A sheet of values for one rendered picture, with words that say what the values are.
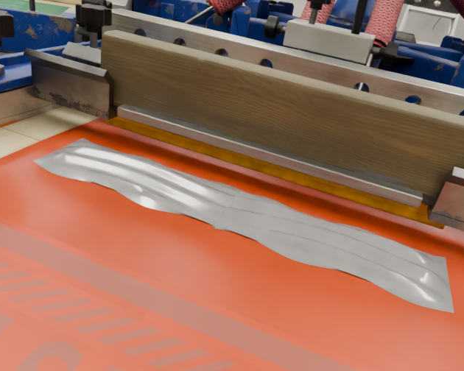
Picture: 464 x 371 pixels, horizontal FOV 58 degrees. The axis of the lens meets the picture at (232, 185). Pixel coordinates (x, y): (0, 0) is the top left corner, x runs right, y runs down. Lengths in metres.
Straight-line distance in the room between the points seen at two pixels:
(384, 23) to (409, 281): 0.59
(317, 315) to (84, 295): 0.14
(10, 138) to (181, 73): 0.18
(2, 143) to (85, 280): 0.21
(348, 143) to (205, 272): 0.17
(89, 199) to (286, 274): 0.17
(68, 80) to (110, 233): 0.20
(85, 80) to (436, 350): 0.38
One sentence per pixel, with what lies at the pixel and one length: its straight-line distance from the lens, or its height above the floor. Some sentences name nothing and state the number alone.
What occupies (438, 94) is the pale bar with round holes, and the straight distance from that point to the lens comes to 0.60.
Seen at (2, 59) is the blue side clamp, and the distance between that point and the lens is 0.53.
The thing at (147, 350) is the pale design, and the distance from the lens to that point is 0.24.
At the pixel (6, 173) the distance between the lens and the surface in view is 0.40.
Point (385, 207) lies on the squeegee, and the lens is 0.41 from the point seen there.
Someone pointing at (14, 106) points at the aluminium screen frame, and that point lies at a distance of 0.49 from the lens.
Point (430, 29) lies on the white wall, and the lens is 4.52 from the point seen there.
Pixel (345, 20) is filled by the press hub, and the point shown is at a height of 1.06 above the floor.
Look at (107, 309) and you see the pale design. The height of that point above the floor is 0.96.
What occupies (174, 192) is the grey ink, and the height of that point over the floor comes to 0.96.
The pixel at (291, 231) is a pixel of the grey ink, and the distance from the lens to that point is 0.34.
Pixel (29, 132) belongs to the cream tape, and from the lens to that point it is 0.47.
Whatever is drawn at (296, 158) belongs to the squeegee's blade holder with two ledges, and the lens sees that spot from 0.38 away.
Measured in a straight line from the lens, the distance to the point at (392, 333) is 0.29.
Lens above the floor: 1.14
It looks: 28 degrees down
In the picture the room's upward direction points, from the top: 11 degrees clockwise
